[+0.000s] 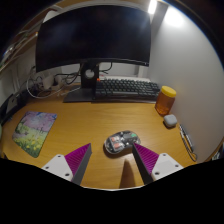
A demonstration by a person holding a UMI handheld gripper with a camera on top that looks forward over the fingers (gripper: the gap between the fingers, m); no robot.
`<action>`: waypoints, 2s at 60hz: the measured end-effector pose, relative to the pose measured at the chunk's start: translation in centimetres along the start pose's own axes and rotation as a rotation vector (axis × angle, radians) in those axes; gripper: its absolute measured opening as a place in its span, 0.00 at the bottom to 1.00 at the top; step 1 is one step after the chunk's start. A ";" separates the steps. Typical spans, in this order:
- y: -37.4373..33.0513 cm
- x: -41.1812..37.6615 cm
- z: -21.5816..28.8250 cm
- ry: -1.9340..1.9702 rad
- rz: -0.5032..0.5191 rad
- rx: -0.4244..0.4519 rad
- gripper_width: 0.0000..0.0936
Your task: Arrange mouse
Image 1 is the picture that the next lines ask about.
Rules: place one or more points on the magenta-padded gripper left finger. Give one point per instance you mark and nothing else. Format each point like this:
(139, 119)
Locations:
(60, 165)

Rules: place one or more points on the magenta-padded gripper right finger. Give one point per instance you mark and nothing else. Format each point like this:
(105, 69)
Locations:
(163, 165)

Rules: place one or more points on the transparent computer mouse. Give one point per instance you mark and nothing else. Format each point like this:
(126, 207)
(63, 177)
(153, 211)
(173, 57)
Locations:
(120, 141)

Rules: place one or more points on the cherry blossom print mouse pad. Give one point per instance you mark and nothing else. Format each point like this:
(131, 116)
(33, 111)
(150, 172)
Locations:
(33, 131)

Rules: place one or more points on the silver pen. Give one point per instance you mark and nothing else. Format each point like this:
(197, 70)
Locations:
(186, 136)

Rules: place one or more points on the white earbuds case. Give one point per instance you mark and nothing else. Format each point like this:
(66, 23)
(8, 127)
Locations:
(170, 120)

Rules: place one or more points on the orange jar with yellow lid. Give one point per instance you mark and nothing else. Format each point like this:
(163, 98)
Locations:
(165, 101)

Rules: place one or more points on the silver mini computer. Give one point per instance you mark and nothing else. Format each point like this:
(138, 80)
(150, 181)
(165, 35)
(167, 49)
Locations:
(12, 104)

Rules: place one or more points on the dark grey mechanical keyboard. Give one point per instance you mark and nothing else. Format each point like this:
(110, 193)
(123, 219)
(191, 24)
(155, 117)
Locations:
(128, 89)

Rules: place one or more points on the white power strip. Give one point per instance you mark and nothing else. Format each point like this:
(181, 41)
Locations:
(50, 82)

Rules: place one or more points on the black curved monitor with stand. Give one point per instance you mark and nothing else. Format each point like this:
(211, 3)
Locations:
(93, 33)

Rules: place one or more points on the wooden wall shelf unit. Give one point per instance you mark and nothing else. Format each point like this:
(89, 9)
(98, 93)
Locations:
(15, 50)

